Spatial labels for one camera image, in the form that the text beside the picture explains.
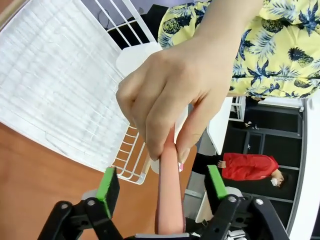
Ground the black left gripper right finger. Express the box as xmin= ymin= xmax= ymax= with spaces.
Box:
xmin=200 ymin=164 xmax=291 ymax=240

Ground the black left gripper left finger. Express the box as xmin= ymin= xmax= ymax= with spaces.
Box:
xmin=37 ymin=166 xmax=124 ymax=240

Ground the pink cylindrical stick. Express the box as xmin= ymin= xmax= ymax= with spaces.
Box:
xmin=154 ymin=126 xmax=186 ymax=236

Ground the person's bare forearm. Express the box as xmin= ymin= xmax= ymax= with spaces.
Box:
xmin=193 ymin=0 xmax=266 ymax=42

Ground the person's bare hand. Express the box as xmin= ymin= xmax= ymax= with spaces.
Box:
xmin=115 ymin=34 xmax=247 ymax=162

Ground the person in red shirt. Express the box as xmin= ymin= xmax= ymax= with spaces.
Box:
xmin=192 ymin=152 xmax=293 ymax=195

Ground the white desk in background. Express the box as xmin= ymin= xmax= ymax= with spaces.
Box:
xmin=206 ymin=96 xmax=235 ymax=156

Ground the yellow pineapple print shirt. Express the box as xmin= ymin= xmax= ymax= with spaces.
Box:
xmin=157 ymin=0 xmax=320 ymax=99

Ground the white wire dish rack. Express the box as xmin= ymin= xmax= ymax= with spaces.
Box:
xmin=94 ymin=0 xmax=166 ymax=186

